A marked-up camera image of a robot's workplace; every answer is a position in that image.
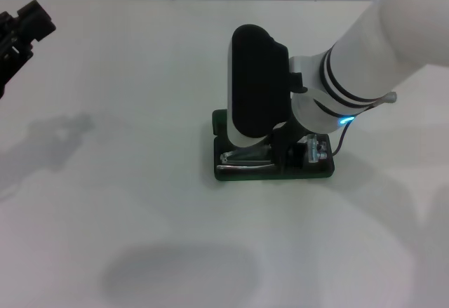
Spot clear white glasses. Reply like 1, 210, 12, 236
216, 133, 330, 176

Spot green glasses case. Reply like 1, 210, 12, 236
211, 109, 337, 183

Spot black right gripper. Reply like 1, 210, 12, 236
271, 121, 310, 176

